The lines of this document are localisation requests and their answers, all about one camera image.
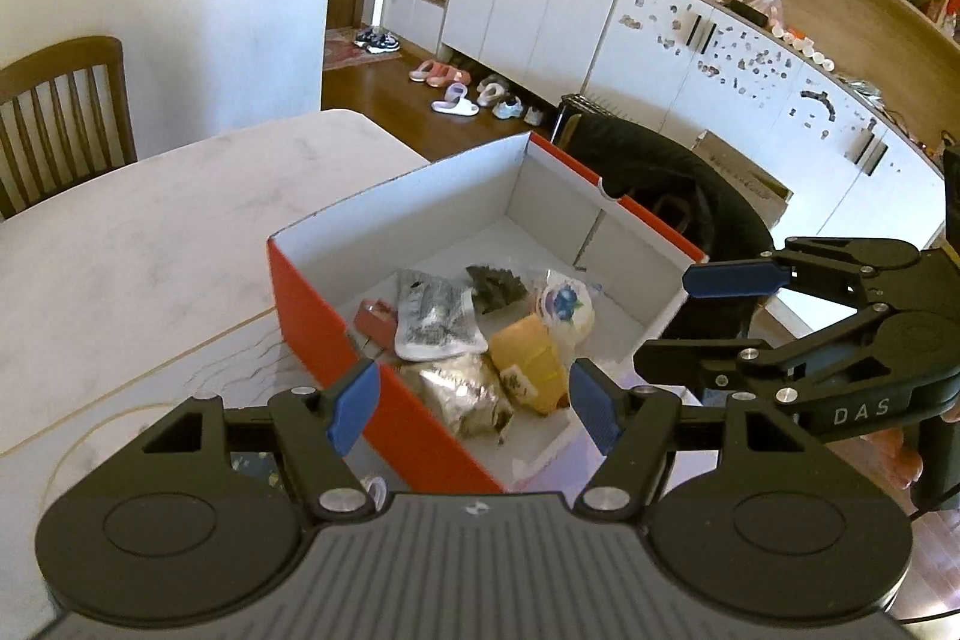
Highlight large brown cardboard box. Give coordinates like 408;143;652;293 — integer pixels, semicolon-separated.
693;128;794;223

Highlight dark sneakers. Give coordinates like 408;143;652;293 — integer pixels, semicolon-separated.
353;26;403;55

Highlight white grey foil packet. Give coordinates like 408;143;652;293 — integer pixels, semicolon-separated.
394;269;490;362

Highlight brown silver snack packet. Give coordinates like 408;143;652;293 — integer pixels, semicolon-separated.
396;359;517;440

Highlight white cabinet with black handles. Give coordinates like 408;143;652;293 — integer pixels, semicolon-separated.
438;0;628;101

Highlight pink slippers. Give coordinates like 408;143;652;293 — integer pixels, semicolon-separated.
408;58;473;89

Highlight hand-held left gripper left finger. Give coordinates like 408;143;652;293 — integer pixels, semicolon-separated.
112;359;382;525

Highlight patterned door rug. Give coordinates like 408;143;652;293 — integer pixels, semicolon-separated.
322;28;400;73

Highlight white blueberry print packet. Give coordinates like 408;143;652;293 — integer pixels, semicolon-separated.
534;271;597;342

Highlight white cabinet with stickers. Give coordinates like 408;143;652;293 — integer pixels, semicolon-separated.
581;0;948;253

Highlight small dark snack packet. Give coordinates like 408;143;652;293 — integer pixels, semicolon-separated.
465;263;528;314

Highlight white marble desktop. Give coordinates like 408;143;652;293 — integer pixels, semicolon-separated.
0;107;818;618

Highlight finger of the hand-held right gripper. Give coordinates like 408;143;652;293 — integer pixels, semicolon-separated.
633;305;892;402
683;235;923;313

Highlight white children shoes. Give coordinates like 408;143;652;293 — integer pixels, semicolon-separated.
475;74;545;128

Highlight small red packet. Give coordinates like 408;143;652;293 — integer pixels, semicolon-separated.
358;298;397;342

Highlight white slipper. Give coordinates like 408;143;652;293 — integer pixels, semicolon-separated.
430;85;480;121

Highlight person's right hand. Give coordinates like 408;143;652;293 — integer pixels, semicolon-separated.
862;426;926;495

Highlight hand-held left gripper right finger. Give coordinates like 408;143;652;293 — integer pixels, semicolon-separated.
568;357;835;525

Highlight brown wooden chair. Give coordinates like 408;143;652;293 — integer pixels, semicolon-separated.
0;35;139;222

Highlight yellow bread packet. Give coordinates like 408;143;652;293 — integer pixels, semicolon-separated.
489;315;569;414

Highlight clear plastic bag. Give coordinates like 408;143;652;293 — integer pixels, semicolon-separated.
748;0;790;31

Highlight black jacket covered chair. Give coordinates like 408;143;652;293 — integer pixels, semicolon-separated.
553;92;778;342

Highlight red cardboard box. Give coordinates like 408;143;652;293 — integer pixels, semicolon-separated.
266;131;710;495

